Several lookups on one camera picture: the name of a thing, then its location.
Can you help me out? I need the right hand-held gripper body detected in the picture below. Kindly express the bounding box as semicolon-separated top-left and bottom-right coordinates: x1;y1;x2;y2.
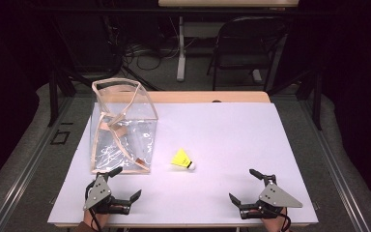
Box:
239;174;303;220

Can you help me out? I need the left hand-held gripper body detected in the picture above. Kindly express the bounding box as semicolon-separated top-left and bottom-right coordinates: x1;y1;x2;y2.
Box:
82;172;132;217

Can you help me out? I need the clear plastic bag beige trim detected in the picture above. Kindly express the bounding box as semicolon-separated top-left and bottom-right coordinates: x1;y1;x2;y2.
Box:
89;77;159;175

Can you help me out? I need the yellow shuttlecock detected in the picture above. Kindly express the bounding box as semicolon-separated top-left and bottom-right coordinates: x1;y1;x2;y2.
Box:
169;148;197;171

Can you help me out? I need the person's left hand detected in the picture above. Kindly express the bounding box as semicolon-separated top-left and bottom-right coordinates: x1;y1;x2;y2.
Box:
82;211;111;232

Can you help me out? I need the person's right hand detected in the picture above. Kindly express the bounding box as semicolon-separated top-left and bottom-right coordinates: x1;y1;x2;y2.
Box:
260;209;288;232

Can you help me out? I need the white table cover board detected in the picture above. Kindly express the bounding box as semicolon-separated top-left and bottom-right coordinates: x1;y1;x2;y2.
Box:
46;101;319;226

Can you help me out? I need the black tape square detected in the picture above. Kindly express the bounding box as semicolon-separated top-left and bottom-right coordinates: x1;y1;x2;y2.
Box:
50;130;71;146

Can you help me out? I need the wooden table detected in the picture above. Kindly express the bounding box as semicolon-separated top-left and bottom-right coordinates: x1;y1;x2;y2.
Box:
46;91;319;230

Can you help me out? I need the black folding chair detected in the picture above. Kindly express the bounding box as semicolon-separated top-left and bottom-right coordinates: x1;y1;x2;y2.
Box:
206;15;289;93

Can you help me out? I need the white desk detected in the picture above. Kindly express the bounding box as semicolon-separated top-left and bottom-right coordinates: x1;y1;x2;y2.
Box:
157;0;300;83

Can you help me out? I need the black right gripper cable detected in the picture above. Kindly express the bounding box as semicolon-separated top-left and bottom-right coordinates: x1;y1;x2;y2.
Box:
265;202;293;232

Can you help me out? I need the black metal frame post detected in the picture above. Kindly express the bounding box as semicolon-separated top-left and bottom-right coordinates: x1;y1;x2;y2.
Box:
267;69;324;131
46;69;93;128

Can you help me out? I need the tangle of cables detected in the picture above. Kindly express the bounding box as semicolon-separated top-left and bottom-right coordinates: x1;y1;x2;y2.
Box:
109;15;201;72

